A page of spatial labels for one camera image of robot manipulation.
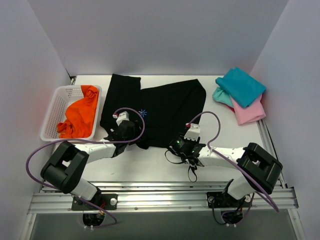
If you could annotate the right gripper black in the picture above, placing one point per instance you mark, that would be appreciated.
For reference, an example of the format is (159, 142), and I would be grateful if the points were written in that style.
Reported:
(177, 143)

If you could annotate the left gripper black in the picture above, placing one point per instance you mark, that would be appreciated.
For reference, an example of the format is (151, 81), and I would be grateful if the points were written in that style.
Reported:
(133, 128)

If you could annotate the black t shirt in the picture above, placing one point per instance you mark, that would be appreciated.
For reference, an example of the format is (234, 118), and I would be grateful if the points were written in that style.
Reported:
(165, 109)

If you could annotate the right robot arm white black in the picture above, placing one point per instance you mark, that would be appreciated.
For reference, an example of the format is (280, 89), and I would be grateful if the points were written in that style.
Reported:
(260, 170)

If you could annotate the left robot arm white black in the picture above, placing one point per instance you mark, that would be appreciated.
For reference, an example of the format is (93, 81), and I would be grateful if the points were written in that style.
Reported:
(66, 165)

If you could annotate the orange t shirt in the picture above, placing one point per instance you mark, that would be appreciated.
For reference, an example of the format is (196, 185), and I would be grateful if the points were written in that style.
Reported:
(80, 115)

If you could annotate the mint green folded t shirt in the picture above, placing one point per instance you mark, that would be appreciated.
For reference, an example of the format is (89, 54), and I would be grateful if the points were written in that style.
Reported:
(221, 96)

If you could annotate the white plastic basket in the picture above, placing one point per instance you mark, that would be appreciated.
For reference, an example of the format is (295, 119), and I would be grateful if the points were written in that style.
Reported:
(62, 98)

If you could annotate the pink folded t shirt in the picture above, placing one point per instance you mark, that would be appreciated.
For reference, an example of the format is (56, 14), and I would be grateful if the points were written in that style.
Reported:
(250, 114)

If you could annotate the teal folded t shirt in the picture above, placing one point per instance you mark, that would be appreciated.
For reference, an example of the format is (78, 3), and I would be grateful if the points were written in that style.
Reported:
(243, 88)

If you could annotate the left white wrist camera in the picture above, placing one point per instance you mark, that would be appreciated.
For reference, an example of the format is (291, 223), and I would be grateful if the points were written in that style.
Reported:
(119, 118)

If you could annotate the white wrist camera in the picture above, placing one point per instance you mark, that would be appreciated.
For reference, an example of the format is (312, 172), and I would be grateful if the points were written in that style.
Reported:
(192, 132)
(119, 118)

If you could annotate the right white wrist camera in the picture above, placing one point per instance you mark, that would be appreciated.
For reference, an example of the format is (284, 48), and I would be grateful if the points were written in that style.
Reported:
(192, 132)

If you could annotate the aluminium rail frame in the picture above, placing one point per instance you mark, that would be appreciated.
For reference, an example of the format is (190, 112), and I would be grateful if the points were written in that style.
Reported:
(146, 182)

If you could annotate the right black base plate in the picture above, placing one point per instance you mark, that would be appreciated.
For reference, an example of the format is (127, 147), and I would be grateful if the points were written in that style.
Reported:
(219, 199)

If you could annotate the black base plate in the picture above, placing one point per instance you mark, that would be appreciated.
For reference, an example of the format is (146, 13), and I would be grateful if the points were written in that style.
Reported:
(106, 201)
(219, 199)

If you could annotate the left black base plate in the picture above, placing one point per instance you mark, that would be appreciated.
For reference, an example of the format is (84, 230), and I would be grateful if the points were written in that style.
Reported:
(106, 201)

